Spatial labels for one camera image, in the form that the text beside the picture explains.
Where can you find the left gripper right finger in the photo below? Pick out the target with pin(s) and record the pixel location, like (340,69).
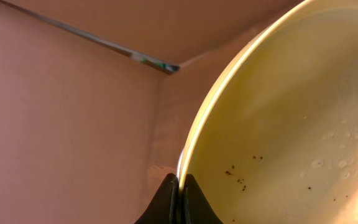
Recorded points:
(195,207)

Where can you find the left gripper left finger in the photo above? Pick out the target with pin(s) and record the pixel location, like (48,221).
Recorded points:
(162,207)

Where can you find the yellow plate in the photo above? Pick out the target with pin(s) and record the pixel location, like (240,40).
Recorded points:
(276,138)

